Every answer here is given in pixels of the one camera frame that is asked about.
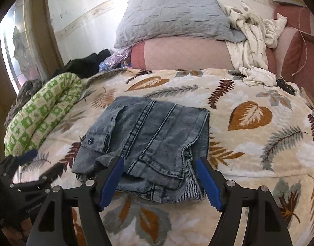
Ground white printed cloth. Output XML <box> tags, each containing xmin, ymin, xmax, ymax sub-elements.
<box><xmin>222</xmin><ymin>1</ymin><xmax>288</xmax><ymax>87</ymax></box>

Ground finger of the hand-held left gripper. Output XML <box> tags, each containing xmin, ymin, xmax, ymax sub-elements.
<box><xmin>0</xmin><ymin>149</ymin><xmax>39</xmax><ymax>178</ymax></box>
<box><xmin>38</xmin><ymin>162</ymin><xmax>67</xmax><ymax>185</ymax></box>

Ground window with wooden frame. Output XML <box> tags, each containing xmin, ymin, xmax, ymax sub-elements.
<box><xmin>0</xmin><ymin>0</ymin><xmax>64</xmax><ymax>100</ymax></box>

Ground black cloth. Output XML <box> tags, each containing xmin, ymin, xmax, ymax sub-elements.
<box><xmin>53</xmin><ymin>49</ymin><xmax>112</xmax><ymax>79</ymax></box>

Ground red pink striped cushion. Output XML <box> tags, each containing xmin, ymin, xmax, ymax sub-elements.
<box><xmin>267</xmin><ymin>5</ymin><xmax>314</xmax><ymax>89</ymax></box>

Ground pink bolster cushion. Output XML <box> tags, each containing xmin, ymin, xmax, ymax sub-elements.
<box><xmin>131</xmin><ymin>36</ymin><xmax>275</xmax><ymax>72</ymax></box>

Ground grey quilted pillow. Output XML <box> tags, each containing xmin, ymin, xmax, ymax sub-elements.
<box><xmin>113</xmin><ymin>0</ymin><xmax>248</xmax><ymax>50</ymax></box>

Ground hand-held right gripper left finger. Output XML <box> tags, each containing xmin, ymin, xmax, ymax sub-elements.
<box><xmin>26</xmin><ymin>156</ymin><xmax>125</xmax><ymax>246</ymax></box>

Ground green patterned rolled blanket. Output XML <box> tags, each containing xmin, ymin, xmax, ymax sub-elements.
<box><xmin>4</xmin><ymin>73</ymin><xmax>83</xmax><ymax>157</ymax></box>

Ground small black object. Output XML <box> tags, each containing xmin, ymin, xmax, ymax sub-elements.
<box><xmin>276</xmin><ymin>77</ymin><xmax>297</xmax><ymax>95</ymax></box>

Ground thin beige cord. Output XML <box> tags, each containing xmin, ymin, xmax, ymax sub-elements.
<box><xmin>292</xmin><ymin>5</ymin><xmax>311</xmax><ymax>77</ymax></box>

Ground crinkled plastic bag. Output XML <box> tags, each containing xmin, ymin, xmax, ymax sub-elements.
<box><xmin>99</xmin><ymin>48</ymin><xmax>134</xmax><ymax>73</ymax></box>

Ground yellow book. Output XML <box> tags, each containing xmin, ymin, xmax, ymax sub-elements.
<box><xmin>271</xmin><ymin>0</ymin><xmax>306</xmax><ymax>8</ymax></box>

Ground leaf print blanket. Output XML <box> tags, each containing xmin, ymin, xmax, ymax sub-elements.
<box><xmin>12</xmin><ymin>68</ymin><xmax>314</xmax><ymax>246</ymax></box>

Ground camouflage cloth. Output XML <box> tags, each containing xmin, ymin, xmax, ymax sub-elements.
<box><xmin>3</xmin><ymin>79</ymin><xmax>44</xmax><ymax>129</ymax></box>

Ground blue denim pants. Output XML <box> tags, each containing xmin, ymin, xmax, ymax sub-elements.
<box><xmin>71</xmin><ymin>96</ymin><xmax>211</xmax><ymax>203</ymax></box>

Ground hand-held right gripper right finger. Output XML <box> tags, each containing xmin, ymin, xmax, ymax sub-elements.
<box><xmin>196</xmin><ymin>156</ymin><xmax>293</xmax><ymax>246</ymax></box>

